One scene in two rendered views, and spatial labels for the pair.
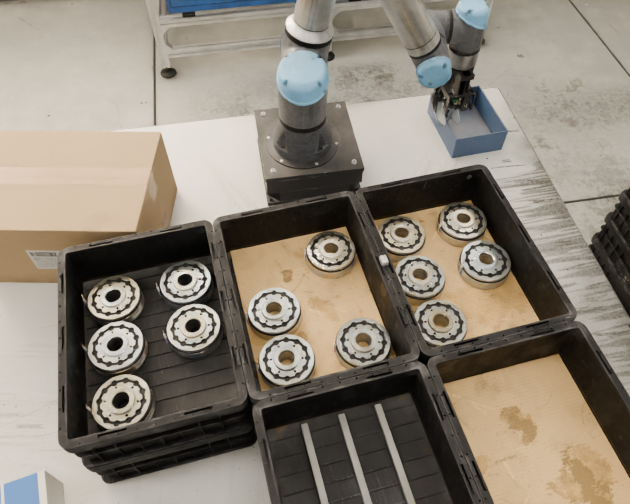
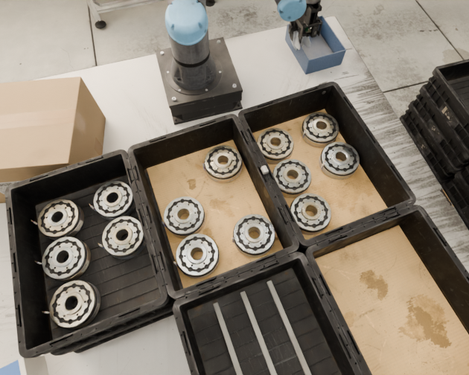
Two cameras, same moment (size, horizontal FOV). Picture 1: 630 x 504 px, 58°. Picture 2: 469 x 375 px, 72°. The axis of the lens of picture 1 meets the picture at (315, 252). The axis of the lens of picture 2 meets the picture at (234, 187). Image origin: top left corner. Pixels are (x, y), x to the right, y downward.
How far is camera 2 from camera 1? 32 cm
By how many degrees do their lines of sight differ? 11
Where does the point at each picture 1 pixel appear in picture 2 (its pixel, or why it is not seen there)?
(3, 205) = not seen: outside the picture
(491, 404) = (353, 270)
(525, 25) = not seen: outside the picture
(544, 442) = (394, 296)
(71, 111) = (36, 59)
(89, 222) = (30, 158)
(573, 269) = (398, 152)
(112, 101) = (64, 49)
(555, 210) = (383, 108)
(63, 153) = (4, 102)
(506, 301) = (357, 187)
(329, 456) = (236, 325)
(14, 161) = not seen: outside the picture
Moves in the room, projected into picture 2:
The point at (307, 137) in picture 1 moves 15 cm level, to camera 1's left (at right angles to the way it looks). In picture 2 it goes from (196, 70) to (148, 74)
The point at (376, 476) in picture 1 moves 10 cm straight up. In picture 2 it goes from (272, 337) to (278, 336)
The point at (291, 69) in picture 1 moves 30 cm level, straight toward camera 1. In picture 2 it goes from (176, 14) to (186, 100)
